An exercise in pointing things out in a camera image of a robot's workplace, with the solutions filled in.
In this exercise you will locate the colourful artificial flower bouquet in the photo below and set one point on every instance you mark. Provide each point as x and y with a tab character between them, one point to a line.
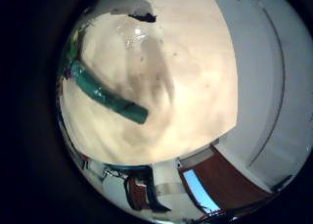
107	98

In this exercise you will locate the teal striped strip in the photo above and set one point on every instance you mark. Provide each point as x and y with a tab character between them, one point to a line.
130	167

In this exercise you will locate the brown door with frosted glass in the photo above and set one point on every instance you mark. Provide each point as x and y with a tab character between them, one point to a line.
234	181

